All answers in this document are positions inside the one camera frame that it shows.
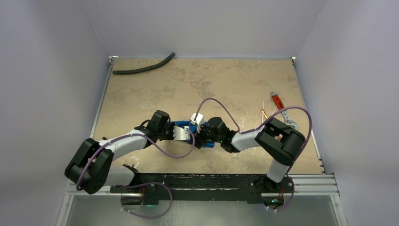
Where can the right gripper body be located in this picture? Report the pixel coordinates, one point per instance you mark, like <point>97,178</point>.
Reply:
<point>203,137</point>

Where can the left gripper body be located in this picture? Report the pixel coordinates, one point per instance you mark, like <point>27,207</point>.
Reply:
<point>167,133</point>

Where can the blue cloth napkin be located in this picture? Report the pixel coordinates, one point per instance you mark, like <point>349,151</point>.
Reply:
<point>193,130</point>

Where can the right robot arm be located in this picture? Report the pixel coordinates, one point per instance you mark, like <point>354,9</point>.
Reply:
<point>282,142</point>

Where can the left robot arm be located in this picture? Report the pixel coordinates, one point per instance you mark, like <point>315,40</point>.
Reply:
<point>90,167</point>

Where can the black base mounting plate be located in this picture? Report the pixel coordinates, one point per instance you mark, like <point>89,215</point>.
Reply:
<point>164,194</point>

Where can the black foam tube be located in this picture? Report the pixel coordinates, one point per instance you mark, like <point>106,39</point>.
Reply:
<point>145,69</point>

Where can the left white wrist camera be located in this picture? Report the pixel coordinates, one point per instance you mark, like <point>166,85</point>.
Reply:
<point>182,133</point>

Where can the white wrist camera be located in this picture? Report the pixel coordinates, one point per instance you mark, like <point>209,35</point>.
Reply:
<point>197,119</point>
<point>182,133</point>

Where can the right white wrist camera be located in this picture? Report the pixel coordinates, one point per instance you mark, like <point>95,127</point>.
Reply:
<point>197,119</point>

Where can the red handled adjustable wrench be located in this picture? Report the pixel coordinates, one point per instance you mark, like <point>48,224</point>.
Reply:
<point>279,104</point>

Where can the aluminium frame rail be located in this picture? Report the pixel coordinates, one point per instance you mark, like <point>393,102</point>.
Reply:
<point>302,184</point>

